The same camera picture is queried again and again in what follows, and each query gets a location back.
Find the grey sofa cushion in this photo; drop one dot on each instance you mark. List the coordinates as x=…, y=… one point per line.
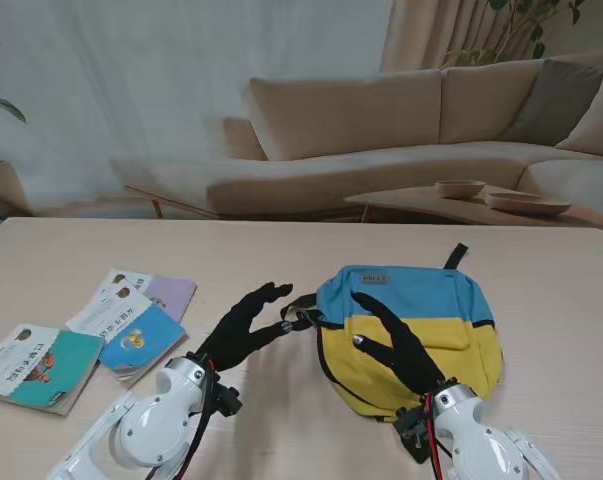
x=556, y=100

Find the blue and yellow school bag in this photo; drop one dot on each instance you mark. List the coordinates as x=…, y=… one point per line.
x=431, y=300

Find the beige sofa cushion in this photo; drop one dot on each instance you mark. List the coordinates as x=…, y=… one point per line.
x=601, y=125

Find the green plant with long leaves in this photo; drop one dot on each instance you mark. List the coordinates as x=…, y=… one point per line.
x=6, y=105

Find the purple cover book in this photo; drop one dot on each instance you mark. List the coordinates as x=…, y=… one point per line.
x=173, y=292

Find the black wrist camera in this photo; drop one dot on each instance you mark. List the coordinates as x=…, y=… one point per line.
x=413, y=430
x=227, y=399

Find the small deep wooden bowl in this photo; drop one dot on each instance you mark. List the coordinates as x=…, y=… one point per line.
x=460, y=189

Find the beige pleated curtain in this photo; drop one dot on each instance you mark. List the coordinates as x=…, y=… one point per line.
x=431, y=35

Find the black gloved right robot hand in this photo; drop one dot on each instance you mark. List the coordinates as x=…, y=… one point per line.
x=411, y=355

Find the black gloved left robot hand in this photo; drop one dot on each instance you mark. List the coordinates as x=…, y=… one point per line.
x=231, y=335

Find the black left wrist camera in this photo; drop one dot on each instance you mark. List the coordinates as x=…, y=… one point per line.
x=227, y=399

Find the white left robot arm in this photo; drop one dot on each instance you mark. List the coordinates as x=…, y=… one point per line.
x=146, y=425

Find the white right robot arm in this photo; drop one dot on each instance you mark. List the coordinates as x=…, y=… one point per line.
x=481, y=440

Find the beige corner sofa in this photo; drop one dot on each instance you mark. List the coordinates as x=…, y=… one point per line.
x=351, y=115

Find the tall green leafy plant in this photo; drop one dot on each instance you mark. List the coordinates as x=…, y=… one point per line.
x=473, y=56

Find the teal cover book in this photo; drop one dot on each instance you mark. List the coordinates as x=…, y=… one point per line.
x=66, y=365

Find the wide shallow wooden bowl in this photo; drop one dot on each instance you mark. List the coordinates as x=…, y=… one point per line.
x=526, y=204

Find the wooden coffee table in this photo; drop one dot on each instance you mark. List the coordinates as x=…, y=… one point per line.
x=411, y=200

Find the white sheer curtain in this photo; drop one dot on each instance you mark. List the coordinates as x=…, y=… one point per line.
x=131, y=75

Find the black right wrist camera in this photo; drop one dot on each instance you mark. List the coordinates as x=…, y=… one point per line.
x=413, y=430

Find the blue cover book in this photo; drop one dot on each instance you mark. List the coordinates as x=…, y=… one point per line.
x=141, y=345

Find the beige plant pot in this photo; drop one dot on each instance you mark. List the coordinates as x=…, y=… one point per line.
x=1, y=187

